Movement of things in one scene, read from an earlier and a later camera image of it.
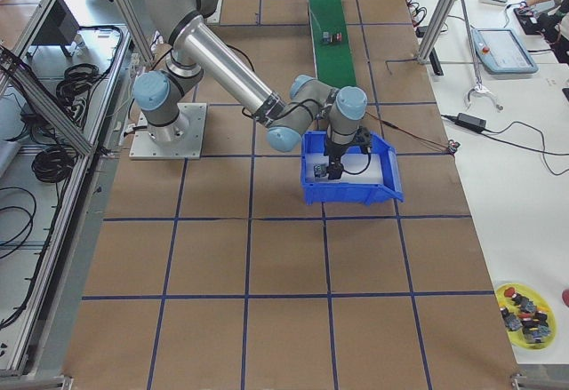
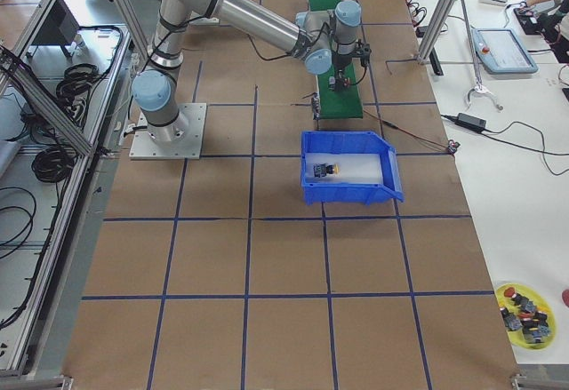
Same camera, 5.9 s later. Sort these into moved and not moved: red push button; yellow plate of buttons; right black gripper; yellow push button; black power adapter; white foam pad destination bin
Moved: red push button; right black gripper
Not moved: yellow push button; black power adapter; white foam pad destination bin; yellow plate of buttons
